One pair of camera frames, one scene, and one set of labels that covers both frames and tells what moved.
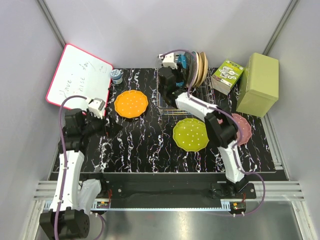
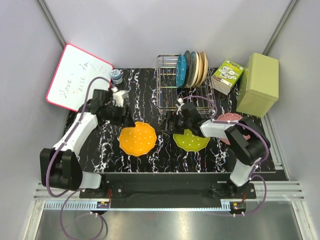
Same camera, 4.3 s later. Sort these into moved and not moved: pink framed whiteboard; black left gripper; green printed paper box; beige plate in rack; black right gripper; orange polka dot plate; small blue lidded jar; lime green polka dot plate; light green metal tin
Moved: black right gripper; orange polka dot plate; black left gripper
Not moved: small blue lidded jar; lime green polka dot plate; light green metal tin; pink framed whiteboard; beige plate in rack; green printed paper box
